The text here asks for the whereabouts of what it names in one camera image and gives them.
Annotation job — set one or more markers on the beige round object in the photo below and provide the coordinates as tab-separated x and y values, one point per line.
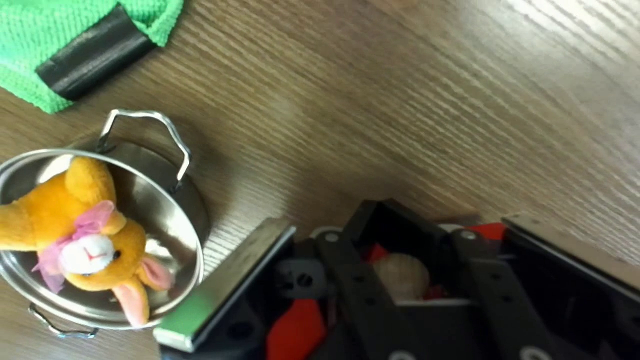
402	275

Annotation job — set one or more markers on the green microfibre cloth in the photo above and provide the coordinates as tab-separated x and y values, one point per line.
30	30

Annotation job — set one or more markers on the small black red drawer unit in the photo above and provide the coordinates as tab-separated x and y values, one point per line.
400	220

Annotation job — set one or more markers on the orange plush rabbit toy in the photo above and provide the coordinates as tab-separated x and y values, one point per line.
60	210

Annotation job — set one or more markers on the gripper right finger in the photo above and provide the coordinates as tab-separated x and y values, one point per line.
550	285

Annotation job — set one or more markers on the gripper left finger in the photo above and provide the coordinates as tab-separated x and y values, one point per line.
235	325

